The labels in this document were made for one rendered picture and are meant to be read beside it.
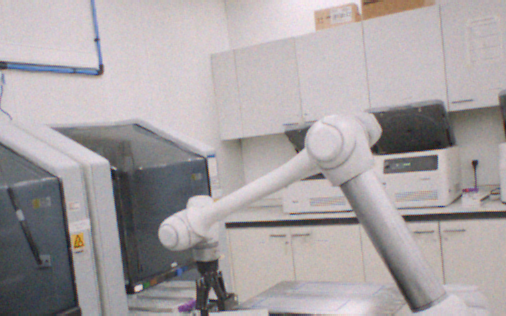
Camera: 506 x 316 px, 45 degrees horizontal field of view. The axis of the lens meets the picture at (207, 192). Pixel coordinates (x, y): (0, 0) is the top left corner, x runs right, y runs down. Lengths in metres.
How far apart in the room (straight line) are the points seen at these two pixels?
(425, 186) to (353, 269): 0.75
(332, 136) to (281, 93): 3.15
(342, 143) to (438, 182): 2.55
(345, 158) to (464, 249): 2.60
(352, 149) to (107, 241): 0.92
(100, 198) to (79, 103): 1.67
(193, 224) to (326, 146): 0.49
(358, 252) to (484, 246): 0.79
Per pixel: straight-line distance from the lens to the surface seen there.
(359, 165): 1.59
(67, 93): 3.62
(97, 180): 2.06
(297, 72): 4.64
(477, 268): 4.12
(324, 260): 4.36
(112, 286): 2.11
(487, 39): 4.31
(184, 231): 1.80
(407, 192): 4.13
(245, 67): 4.83
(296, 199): 4.37
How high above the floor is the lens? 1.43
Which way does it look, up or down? 4 degrees down
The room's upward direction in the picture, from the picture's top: 7 degrees counter-clockwise
